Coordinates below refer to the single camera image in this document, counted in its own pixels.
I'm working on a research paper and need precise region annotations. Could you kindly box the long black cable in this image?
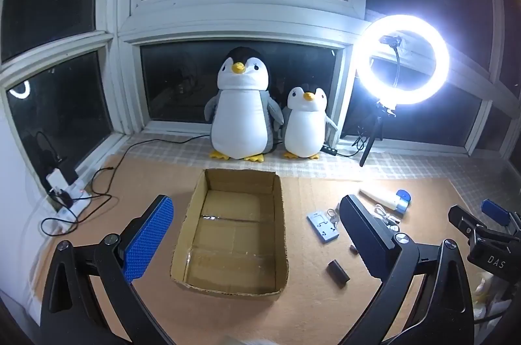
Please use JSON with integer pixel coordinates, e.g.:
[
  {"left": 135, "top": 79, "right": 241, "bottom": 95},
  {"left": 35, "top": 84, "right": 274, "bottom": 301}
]
[{"left": 92, "top": 134, "right": 213, "bottom": 203}]

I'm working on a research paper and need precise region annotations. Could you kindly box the large penguin plush toy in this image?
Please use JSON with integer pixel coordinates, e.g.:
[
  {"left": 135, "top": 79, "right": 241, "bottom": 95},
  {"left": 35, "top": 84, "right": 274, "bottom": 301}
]
[{"left": 204, "top": 47, "right": 284, "bottom": 162}]

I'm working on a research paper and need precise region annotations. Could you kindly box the white plug charger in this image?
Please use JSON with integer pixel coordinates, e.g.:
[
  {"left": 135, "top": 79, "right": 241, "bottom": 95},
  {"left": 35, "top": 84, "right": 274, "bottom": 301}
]
[{"left": 46, "top": 172, "right": 68, "bottom": 194}]

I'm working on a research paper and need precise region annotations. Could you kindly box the white window frame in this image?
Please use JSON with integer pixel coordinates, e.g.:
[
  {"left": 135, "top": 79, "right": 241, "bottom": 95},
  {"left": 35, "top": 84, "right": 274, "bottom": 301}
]
[{"left": 0, "top": 0, "right": 521, "bottom": 167}]

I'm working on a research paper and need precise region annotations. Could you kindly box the checked cloth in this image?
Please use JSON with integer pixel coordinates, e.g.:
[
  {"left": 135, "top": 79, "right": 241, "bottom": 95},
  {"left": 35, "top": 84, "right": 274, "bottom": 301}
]
[{"left": 126, "top": 131, "right": 509, "bottom": 184}]

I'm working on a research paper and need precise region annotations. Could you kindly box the white usb cable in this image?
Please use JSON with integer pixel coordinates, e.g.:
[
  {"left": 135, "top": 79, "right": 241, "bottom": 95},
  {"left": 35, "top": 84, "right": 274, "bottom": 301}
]
[{"left": 372, "top": 204, "right": 402, "bottom": 227}]

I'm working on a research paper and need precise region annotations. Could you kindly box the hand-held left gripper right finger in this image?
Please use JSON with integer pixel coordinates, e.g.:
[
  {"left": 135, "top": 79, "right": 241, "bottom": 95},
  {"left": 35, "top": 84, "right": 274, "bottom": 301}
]
[{"left": 340, "top": 194, "right": 475, "bottom": 345}]

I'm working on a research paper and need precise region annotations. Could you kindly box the cardboard box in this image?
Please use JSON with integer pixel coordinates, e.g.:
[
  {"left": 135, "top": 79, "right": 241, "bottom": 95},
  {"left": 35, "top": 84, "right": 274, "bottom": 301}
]
[{"left": 170, "top": 168, "right": 289, "bottom": 297}]

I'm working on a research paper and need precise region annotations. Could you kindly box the white sunscreen tube blue cap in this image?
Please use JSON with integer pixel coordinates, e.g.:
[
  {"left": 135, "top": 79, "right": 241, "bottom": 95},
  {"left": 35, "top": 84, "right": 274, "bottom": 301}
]
[{"left": 359, "top": 186, "right": 410, "bottom": 218}]

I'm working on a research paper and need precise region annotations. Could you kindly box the looped black cable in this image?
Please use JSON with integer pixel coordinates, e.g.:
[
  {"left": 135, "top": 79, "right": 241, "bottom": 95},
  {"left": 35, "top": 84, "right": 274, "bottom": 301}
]
[{"left": 40, "top": 194, "right": 113, "bottom": 237}]

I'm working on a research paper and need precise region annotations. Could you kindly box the black plug charger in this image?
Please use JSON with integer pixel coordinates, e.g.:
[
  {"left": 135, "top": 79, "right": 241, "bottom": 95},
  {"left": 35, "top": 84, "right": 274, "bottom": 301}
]
[{"left": 56, "top": 161, "right": 79, "bottom": 184}]

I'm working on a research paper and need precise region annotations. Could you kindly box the small penguin plush toy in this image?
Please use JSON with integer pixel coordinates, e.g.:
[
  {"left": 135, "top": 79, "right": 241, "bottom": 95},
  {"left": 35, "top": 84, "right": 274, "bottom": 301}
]
[{"left": 282, "top": 86, "right": 338, "bottom": 160}]

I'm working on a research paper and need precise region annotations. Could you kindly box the white power adapter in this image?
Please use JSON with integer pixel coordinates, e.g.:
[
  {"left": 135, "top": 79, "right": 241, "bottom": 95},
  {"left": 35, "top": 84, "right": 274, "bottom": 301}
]
[{"left": 307, "top": 210, "right": 341, "bottom": 245}]

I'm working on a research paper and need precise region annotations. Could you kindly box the white ring light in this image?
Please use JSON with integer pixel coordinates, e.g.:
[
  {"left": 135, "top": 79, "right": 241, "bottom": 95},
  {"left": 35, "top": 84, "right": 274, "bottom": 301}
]
[{"left": 352, "top": 15, "right": 450, "bottom": 106}]

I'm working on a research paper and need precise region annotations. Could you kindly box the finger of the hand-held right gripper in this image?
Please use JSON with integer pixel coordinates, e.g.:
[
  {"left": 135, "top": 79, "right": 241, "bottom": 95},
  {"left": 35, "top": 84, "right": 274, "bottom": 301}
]
[
  {"left": 481, "top": 199, "right": 521, "bottom": 237},
  {"left": 448, "top": 205, "right": 489, "bottom": 245}
]

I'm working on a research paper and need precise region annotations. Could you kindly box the white power strip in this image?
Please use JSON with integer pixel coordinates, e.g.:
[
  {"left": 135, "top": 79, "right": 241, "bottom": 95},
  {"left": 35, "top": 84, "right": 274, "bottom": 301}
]
[{"left": 41, "top": 182, "right": 95, "bottom": 224}]

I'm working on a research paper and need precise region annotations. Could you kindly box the black tripod stand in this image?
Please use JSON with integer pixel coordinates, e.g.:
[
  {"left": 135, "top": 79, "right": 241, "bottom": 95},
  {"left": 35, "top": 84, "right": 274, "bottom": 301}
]
[{"left": 358, "top": 101, "right": 397, "bottom": 167}]

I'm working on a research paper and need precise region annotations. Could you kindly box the small black block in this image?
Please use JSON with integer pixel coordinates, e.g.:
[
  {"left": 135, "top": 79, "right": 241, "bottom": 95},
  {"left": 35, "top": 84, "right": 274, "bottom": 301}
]
[{"left": 328, "top": 259, "right": 351, "bottom": 290}]

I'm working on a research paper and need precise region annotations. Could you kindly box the ring light black cable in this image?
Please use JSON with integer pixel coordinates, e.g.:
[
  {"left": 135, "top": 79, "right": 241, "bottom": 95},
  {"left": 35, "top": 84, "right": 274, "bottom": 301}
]
[{"left": 337, "top": 127, "right": 369, "bottom": 159}]

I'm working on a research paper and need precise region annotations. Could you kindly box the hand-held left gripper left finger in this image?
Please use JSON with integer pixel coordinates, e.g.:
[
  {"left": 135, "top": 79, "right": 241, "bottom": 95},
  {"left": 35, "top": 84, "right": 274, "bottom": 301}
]
[{"left": 38, "top": 195, "right": 176, "bottom": 345}]

